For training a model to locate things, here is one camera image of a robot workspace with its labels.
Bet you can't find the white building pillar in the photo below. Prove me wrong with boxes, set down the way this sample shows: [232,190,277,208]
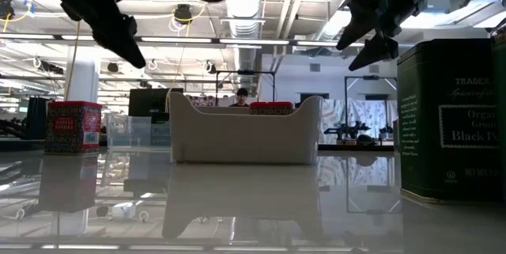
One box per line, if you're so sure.
[64,46,100,104]

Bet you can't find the black computer monitor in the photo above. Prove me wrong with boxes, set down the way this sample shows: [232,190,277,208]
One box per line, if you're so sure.
[128,87,185,124]

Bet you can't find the white patterned cloth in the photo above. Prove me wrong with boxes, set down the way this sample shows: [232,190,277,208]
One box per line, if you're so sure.
[319,97,398,146]

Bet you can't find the clear plastic bin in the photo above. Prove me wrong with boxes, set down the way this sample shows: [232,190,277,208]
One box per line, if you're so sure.
[100,113,172,149]

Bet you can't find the black background robot arms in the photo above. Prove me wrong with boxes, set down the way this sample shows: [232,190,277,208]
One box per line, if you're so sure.
[323,121,395,145]

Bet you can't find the long ceiling light strip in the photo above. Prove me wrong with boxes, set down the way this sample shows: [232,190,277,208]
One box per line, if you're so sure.
[0,34,367,48]

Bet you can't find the black box-shaped object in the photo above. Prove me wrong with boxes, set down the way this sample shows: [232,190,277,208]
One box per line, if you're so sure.
[26,96,51,141]

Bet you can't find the person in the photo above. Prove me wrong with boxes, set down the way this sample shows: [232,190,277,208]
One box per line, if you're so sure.
[228,87,251,108]

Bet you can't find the white plastic bin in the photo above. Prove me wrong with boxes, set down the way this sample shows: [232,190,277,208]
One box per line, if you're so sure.
[165,91,324,166]

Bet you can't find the black metal station frame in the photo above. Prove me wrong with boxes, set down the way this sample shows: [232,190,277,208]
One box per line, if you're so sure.
[344,74,398,145]

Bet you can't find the black ceiling cable reel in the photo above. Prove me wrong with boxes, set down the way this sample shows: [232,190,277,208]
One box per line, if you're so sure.
[173,3,194,25]

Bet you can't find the hanging yellow cable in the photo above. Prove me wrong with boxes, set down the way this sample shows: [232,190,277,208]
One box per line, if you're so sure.
[164,3,209,115]

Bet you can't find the round silver ceiling duct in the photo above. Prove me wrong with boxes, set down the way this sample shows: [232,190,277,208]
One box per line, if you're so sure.
[220,0,265,89]

